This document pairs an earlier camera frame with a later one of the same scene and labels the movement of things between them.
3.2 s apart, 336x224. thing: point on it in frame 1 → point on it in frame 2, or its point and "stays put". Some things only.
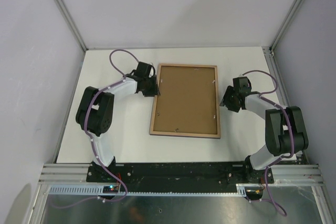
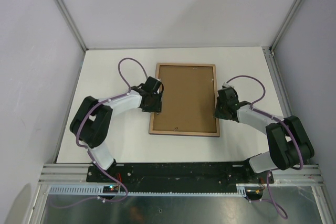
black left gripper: (155, 91) → (157, 108)
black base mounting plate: (178, 174) stays put
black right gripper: (226, 100) → (218, 114)
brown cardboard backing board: (186, 100) stays put
